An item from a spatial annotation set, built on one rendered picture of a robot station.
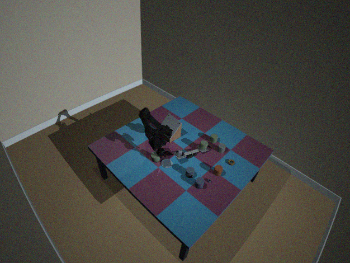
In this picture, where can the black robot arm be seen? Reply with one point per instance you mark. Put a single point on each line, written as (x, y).
(158, 142)

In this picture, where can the brown cylinder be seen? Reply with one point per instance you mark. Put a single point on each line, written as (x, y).
(218, 170)

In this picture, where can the grey round dish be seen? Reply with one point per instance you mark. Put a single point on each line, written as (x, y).
(166, 163)

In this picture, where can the grey balance beam with pans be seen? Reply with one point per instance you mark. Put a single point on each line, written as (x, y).
(189, 154)

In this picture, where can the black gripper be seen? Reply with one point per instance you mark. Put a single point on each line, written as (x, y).
(159, 152)

